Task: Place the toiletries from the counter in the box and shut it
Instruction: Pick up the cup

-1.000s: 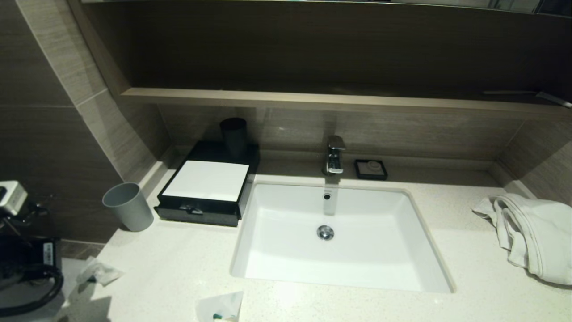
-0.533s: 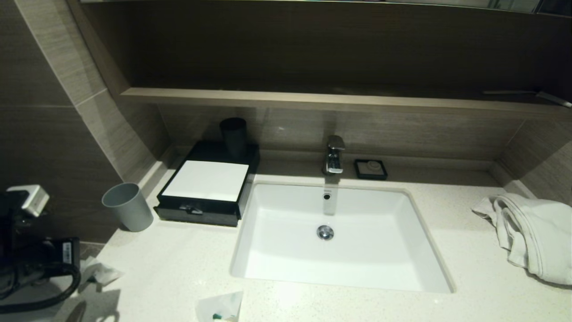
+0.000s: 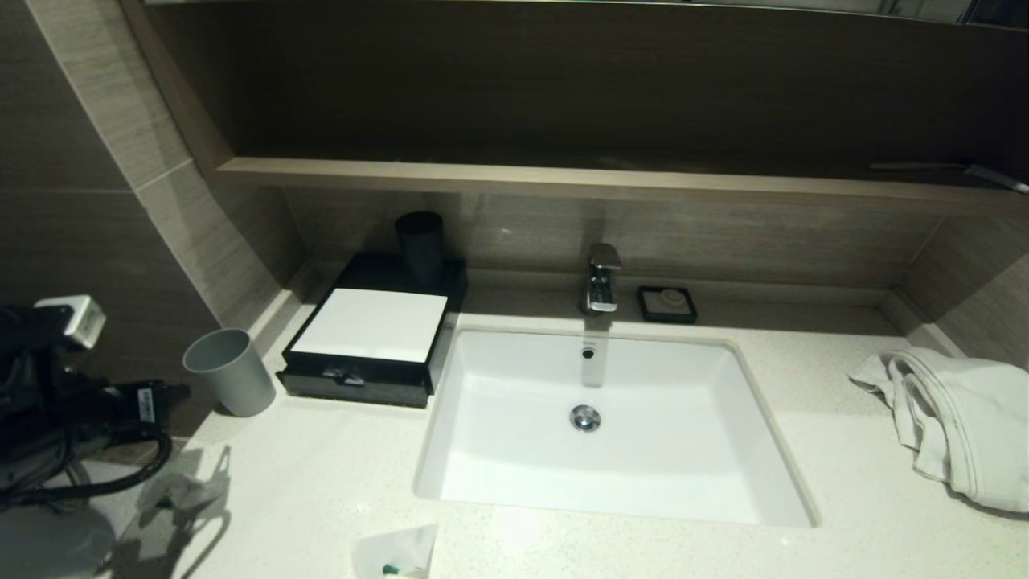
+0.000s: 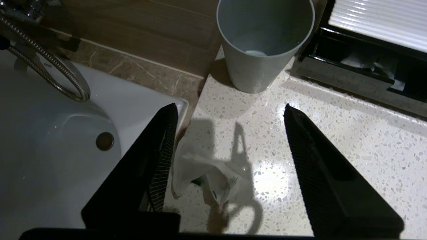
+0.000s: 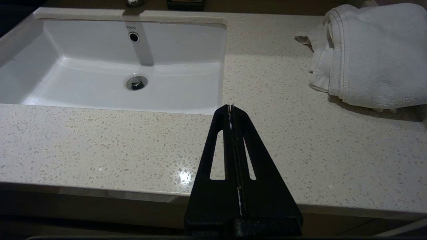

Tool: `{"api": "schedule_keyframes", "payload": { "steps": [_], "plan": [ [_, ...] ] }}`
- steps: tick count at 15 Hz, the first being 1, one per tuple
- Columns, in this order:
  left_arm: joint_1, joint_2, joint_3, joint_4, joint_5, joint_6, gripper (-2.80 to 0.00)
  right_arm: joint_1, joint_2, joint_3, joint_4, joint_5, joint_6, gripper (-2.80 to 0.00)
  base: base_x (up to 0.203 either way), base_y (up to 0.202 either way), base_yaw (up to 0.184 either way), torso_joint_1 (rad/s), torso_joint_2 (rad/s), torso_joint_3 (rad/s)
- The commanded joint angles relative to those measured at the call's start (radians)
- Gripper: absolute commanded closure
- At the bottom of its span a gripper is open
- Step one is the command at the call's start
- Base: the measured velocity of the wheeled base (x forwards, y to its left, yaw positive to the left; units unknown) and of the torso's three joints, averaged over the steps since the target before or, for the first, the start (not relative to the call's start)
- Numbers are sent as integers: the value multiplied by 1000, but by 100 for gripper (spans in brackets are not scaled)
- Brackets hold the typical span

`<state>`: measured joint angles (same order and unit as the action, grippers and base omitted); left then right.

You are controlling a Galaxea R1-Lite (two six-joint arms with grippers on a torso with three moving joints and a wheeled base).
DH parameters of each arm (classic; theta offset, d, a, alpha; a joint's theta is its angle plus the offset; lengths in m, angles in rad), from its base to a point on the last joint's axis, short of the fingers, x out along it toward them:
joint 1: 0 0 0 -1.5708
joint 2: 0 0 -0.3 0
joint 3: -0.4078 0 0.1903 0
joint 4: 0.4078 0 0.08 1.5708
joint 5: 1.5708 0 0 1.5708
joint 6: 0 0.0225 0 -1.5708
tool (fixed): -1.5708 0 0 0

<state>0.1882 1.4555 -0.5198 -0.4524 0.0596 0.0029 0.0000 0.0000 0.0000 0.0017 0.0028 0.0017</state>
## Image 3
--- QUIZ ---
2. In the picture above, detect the grey plastic cup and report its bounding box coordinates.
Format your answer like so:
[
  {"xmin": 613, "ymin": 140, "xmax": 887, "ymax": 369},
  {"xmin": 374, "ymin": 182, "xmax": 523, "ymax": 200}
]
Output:
[{"xmin": 182, "ymin": 327, "xmax": 277, "ymax": 418}]

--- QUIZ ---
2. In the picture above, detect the black box with white top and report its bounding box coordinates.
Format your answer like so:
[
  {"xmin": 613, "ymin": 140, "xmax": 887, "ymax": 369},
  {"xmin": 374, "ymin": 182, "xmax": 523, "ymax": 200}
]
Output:
[{"xmin": 283, "ymin": 252, "xmax": 469, "ymax": 395}]

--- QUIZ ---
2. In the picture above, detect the crumpled clear toiletry packet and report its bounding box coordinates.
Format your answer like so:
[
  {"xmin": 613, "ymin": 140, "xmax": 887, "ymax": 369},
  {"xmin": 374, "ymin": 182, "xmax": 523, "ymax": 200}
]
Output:
[{"xmin": 138, "ymin": 469, "xmax": 226, "ymax": 517}]

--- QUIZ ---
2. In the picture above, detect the white bathtub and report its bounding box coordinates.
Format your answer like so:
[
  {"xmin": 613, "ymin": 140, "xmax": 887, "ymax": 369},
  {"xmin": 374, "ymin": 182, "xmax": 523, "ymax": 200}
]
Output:
[{"xmin": 0, "ymin": 462, "xmax": 162, "ymax": 579}]

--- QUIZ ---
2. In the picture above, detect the clear packet with green toothbrush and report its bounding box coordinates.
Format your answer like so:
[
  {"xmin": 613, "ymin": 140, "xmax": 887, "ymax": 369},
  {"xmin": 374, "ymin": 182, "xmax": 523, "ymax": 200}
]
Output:
[{"xmin": 351, "ymin": 523, "xmax": 439, "ymax": 579}]

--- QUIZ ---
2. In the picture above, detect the black cup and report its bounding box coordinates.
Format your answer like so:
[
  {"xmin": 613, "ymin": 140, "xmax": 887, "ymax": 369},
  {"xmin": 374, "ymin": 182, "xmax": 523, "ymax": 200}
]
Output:
[{"xmin": 395, "ymin": 211, "xmax": 447, "ymax": 286}]

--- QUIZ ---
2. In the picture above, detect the chrome faucet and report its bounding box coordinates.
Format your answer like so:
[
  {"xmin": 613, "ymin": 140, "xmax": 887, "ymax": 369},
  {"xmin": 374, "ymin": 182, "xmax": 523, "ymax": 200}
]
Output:
[{"xmin": 580, "ymin": 244, "xmax": 623, "ymax": 315}]

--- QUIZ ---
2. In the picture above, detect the white sink basin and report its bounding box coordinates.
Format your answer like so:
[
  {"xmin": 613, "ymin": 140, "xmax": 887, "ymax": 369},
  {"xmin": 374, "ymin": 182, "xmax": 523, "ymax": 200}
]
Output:
[{"xmin": 412, "ymin": 324, "xmax": 821, "ymax": 529}]

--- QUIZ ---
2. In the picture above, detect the black soap dish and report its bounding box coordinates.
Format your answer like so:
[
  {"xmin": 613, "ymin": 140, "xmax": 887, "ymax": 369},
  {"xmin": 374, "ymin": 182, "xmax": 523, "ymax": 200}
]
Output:
[{"xmin": 637, "ymin": 285, "xmax": 699, "ymax": 325}]

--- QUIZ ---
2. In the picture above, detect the white towel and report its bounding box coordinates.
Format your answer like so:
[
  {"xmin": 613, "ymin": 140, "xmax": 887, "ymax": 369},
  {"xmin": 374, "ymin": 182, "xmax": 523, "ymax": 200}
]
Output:
[{"xmin": 848, "ymin": 347, "xmax": 1029, "ymax": 514}]

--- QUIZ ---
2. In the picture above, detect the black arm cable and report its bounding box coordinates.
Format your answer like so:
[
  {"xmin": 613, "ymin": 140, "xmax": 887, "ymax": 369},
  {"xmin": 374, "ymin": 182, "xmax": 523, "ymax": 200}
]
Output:
[{"xmin": 0, "ymin": 430, "xmax": 174, "ymax": 509}]

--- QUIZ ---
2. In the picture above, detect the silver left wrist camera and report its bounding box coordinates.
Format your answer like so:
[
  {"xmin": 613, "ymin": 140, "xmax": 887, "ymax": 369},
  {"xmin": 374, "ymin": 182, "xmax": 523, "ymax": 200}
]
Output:
[{"xmin": 35, "ymin": 295, "xmax": 107, "ymax": 349}]

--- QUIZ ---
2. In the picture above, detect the wooden wall shelf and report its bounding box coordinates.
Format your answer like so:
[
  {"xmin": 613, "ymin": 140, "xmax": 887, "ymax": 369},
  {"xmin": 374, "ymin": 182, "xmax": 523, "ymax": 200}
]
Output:
[{"xmin": 215, "ymin": 157, "xmax": 1029, "ymax": 211}]

